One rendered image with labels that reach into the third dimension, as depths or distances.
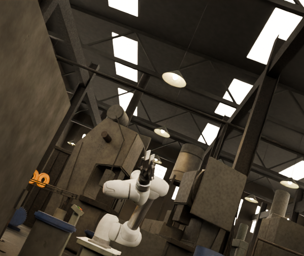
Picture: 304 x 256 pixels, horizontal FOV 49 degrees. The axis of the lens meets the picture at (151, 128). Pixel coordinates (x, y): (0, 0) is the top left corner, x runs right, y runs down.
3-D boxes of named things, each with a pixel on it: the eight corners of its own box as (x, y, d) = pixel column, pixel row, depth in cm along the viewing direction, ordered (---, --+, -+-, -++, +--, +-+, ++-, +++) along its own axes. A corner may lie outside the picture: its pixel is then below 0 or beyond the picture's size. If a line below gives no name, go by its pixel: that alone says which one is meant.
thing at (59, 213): (32, 253, 347) (56, 206, 364) (35, 253, 358) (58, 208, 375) (42, 258, 346) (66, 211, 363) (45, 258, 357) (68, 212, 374)
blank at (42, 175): (39, 171, 373) (41, 171, 371) (49, 174, 385) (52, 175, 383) (33, 184, 369) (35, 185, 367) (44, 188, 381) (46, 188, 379)
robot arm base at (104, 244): (112, 249, 301) (114, 243, 302) (106, 249, 280) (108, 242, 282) (94, 241, 305) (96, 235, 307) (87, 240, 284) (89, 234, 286)
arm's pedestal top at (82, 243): (115, 258, 301) (117, 254, 303) (110, 258, 271) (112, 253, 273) (84, 244, 307) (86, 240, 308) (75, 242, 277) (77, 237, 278)
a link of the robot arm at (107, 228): (93, 234, 299) (103, 210, 305) (111, 241, 301) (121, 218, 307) (93, 235, 284) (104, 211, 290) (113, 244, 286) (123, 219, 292)
